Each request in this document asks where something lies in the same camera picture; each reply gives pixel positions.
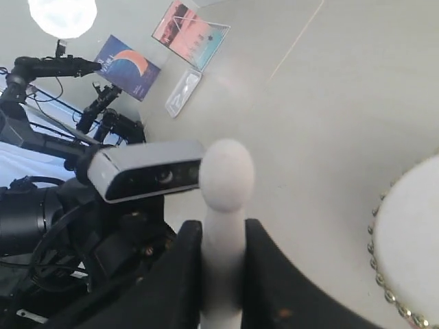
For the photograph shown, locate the round white lamp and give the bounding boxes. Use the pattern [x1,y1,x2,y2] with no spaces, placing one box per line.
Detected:
[27,0,97,39]

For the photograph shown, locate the blue poster with orange crescent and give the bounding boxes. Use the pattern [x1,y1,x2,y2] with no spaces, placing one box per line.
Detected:
[95,35,161,101]

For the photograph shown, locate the clear plastic package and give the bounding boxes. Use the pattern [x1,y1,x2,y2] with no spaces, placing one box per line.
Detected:
[165,69,203,119]

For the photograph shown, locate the background black robot arms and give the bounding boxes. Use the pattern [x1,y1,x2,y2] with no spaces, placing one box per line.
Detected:
[0,39,147,148]

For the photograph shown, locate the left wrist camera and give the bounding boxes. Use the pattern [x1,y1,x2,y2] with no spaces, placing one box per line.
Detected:
[87,141,205,204]

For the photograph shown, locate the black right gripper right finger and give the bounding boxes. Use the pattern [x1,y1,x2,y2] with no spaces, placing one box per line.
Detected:
[241,219,376,329]

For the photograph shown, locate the white wooden drumstick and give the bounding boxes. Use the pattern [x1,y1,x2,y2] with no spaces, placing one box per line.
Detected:
[199,139,254,328]

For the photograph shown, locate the pink and teal poster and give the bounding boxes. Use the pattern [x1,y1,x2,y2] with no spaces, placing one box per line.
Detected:
[152,1,230,72]

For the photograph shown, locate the small red drum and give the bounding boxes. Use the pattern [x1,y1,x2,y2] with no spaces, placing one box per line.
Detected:
[367,154,438,328]

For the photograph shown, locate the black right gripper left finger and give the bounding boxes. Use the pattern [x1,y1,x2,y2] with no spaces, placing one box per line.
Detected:
[51,220,202,328]

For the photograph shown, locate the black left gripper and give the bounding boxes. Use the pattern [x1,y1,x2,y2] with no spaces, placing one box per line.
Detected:
[30,195,179,309]

